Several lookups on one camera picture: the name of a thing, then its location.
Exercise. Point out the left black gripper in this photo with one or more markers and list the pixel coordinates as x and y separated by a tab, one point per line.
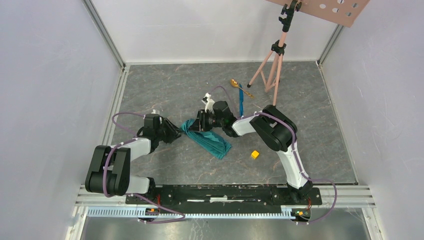
175	132

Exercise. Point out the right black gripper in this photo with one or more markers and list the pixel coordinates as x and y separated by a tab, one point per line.
202	116

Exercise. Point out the teal cloth napkin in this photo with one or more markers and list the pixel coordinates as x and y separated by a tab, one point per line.
213	143

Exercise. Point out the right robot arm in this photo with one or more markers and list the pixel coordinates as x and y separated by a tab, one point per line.
275	129

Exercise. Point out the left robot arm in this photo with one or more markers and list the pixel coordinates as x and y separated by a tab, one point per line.
109	172

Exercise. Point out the gold metal spoon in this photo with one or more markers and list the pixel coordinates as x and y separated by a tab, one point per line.
235	84

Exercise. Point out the yellow small cube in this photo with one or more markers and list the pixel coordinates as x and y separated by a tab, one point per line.
254	155

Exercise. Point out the pink tripod stand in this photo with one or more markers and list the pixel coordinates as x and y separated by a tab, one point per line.
278	50

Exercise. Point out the pink perforated board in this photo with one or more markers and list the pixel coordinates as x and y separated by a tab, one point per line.
341	12

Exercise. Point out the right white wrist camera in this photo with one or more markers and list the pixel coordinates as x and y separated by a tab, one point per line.
208	102

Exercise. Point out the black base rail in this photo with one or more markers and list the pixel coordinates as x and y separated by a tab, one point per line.
173	203

